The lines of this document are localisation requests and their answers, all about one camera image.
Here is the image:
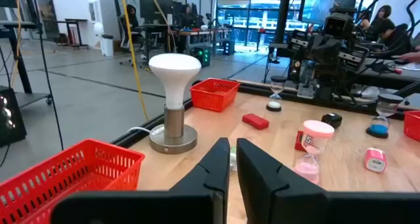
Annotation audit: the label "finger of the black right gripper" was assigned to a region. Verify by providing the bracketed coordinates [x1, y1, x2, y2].
[310, 39, 326, 70]
[325, 39, 342, 72]

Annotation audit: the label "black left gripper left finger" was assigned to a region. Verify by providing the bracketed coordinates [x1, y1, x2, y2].
[169, 137, 231, 224]

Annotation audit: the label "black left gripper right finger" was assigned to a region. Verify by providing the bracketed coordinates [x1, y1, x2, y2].
[236, 137, 329, 224]

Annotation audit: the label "green wall charger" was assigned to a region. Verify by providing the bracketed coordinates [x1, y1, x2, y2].
[229, 145, 238, 172]

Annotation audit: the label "red rectangular box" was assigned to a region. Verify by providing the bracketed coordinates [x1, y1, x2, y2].
[241, 113, 270, 131]

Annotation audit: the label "white sand hourglass black caps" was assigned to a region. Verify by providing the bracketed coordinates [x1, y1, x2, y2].
[265, 75, 287, 113]

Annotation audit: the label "blue sand hourglass black caps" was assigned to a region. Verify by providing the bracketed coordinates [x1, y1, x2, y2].
[366, 93, 404, 139]

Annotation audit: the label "person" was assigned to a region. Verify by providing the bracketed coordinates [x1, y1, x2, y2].
[180, 5, 198, 30]
[360, 4, 414, 54]
[123, 3, 140, 49]

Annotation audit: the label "red digital clock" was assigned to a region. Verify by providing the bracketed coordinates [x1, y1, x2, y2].
[294, 130, 309, 152]

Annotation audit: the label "person's hand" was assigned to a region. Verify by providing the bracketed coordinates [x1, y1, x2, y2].
[398, 51, 420, 63]

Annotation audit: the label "pink sand hourglass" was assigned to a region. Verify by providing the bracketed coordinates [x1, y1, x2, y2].
[293, 120, 335, 185]

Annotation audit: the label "red plastic slotted basket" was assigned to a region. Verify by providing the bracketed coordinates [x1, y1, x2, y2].
[403, 110, 420, 143]
[190, 78, 241, 113]
[0, 138, 146, 224]

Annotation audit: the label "white bulb lamp metal base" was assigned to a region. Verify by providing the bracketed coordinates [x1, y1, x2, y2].
[148, 53, 202, 155]

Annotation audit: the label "black box with green lights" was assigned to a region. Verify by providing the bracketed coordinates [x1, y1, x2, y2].
[192, 45, 212, 68]

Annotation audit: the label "white waste bin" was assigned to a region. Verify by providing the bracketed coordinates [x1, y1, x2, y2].
[100, 34, 115, 57]

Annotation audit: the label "black box with round lights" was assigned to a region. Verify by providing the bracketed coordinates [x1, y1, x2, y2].
[0, 87, 28, 148]

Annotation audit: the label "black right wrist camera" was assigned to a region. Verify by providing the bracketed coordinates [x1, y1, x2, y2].
[323, 12, 355, 39]

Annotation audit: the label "large wall screen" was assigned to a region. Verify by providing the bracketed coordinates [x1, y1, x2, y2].
[301, 0, 339, 25]

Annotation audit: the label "black wall charger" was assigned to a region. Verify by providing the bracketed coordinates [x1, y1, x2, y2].
[320, 112, 343, 129]

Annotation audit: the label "black aluminium table frame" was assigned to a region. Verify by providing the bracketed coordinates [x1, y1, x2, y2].
[111, 79, 420, 149]

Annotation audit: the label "white lamp cable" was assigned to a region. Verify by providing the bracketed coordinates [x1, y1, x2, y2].
[126, 126, 152, 135]

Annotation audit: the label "pink red wall charger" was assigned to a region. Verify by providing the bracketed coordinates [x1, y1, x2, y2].
[363, 147, 388, 173]

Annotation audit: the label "yellow hanging cable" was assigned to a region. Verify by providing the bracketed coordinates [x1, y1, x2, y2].
[119, 0, 148, 120]

